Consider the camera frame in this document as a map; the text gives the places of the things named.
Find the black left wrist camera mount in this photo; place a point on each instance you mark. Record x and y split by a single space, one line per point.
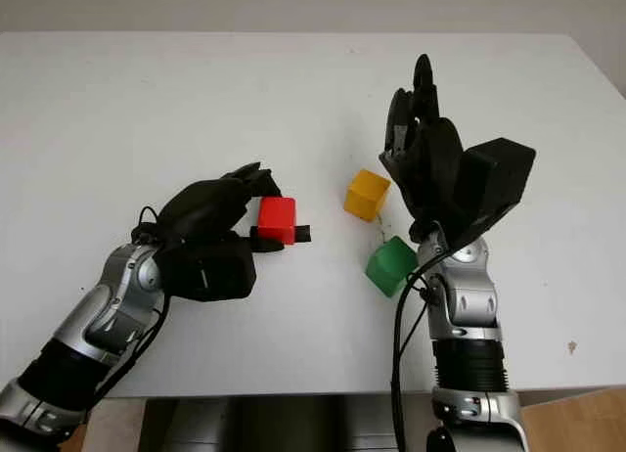
210 273

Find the red cube block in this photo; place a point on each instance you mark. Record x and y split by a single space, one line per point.
276 219

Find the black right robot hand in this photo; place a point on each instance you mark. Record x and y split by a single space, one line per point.
430 168

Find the dark grey robot torso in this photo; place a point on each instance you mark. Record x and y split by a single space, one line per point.
288 425

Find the black tape strip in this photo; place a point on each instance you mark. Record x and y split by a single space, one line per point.
303 234

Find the green cube block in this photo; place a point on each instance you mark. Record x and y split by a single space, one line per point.
390 266

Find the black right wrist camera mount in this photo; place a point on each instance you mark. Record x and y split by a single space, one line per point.
491 183

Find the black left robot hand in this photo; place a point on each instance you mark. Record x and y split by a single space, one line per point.
205 207

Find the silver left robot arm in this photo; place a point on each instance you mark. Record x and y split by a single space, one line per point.
83 334

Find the yellow cube block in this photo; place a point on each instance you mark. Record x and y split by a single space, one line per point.
366 195

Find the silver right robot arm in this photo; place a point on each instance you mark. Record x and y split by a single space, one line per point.
464 325

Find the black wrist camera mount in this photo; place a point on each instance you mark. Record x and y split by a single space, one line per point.
210 273
491 183

